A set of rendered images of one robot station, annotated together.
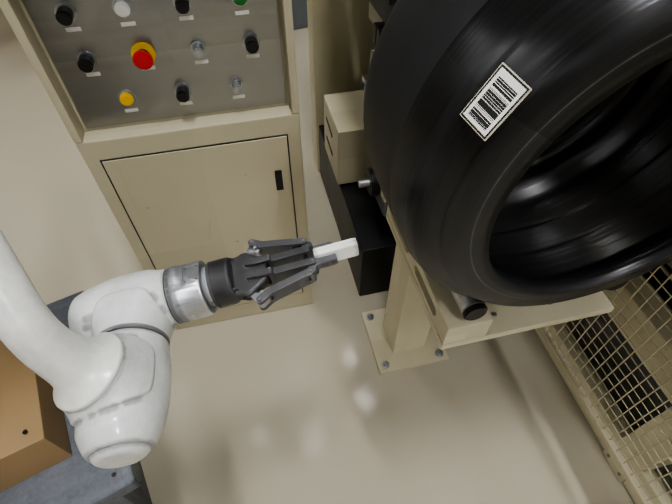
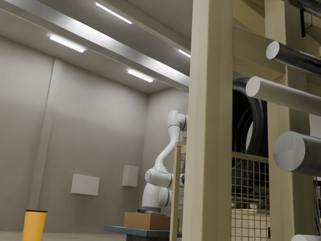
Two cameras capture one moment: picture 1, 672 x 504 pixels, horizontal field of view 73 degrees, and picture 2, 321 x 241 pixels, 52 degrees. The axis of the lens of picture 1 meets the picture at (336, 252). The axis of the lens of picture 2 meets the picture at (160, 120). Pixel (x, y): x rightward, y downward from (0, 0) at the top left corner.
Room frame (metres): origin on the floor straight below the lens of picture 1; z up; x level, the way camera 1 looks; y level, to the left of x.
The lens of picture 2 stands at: (-0.27, -1.90, 0.74)
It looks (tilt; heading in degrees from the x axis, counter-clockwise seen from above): 17 degrees up; 77
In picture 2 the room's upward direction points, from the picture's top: 4 degrees clockwise
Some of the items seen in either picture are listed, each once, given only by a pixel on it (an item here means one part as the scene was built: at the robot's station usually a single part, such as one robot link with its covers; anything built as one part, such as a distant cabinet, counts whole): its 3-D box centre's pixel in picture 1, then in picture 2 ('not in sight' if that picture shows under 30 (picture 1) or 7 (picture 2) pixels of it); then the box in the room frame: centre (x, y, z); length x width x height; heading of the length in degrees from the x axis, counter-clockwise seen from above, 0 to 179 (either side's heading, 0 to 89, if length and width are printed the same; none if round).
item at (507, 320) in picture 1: (490, 257); (258, 212); (0.62, -0.34, 0.80); 0.37 x 0.36 x 0.02; 103
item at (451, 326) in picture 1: (433, 258); (239, 205); (0.59, -0.20, 0.84); 0.36 x 0.09 x 0.06; 13
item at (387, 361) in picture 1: (403, 334); not in sight; (0.87, -0.26, 0.01); 0.27 x 0.27 x 0.02; 13
